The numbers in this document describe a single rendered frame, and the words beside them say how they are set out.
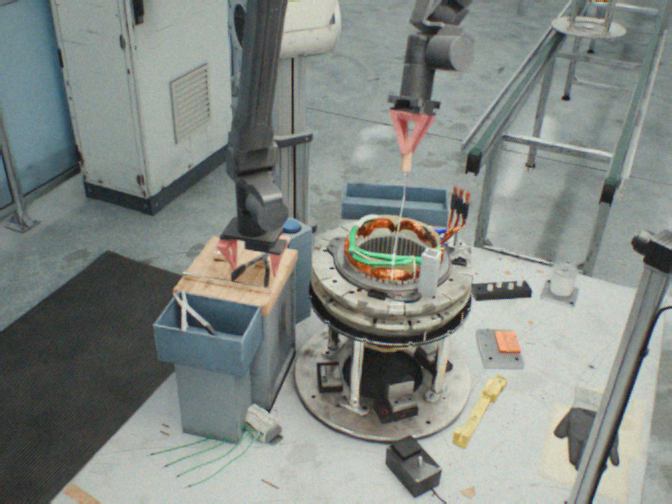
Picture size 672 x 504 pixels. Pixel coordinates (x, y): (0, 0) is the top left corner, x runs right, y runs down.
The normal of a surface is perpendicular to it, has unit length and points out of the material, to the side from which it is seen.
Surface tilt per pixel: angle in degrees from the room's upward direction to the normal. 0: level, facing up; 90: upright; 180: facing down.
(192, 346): 90
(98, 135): 90
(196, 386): 90
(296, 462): 0
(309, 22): 90
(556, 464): 0
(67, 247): 0
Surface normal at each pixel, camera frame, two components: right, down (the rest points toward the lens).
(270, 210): 0.48, 0.51
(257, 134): 0.44, 0.72
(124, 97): -0.43, 0.49
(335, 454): 0.03, -0.83
